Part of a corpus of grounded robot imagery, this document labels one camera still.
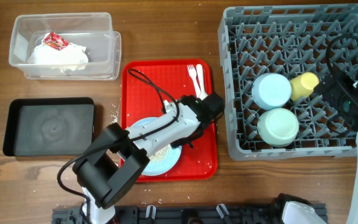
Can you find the green bowl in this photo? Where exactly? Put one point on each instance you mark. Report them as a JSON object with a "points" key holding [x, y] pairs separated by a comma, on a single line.
{"points": [[278, 127]]}

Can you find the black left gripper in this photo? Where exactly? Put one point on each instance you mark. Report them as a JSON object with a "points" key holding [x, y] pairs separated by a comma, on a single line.
{"points": [[182, 142]]}

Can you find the red serving tray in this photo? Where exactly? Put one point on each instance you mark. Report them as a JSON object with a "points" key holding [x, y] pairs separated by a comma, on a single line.
{"points": [[140, 101]]}

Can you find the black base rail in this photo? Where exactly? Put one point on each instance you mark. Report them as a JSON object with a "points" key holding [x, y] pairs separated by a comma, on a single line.
{"points": [[132, 214]]}

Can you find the grey dishwasher rack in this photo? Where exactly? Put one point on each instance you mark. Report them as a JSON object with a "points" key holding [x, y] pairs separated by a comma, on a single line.
{"points": [[289, 40]]}

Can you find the white plastic spoon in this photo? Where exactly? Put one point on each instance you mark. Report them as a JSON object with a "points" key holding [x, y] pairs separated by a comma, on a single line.
{"points": [[200, 72]]}

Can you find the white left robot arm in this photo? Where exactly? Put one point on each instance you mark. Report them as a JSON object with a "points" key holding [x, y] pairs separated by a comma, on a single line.
{"points": [[110, 166]]}

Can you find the red snack wrapper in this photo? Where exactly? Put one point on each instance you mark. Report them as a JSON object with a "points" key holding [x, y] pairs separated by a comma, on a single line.
{"points": [[55, 41]]}

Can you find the clear plastic waste bin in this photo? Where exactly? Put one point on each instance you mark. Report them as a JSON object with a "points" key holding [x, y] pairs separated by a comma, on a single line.
{"points": [[92, 30]]}

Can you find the black plastic bin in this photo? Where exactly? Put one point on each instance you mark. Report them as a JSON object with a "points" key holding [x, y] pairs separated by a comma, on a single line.
{"points": [[49, 126]]}

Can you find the light blue bowl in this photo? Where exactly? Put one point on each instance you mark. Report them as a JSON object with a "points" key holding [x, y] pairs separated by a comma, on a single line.
{"points": [[271, 90]]}

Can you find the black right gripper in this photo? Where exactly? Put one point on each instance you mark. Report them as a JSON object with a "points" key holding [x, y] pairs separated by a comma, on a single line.
{"points": [[324, 88]]}

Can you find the white napkin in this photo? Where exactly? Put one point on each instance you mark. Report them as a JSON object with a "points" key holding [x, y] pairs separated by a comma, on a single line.
{"points": [[72, 56]]}

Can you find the yellow cup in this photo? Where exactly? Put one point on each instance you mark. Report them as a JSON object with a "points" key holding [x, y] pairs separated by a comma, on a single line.
{"points": [[303, 85]]}

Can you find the white plastic fork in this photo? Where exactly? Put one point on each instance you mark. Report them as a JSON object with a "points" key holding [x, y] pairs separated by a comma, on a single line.
{"points": [[193, 75]]}

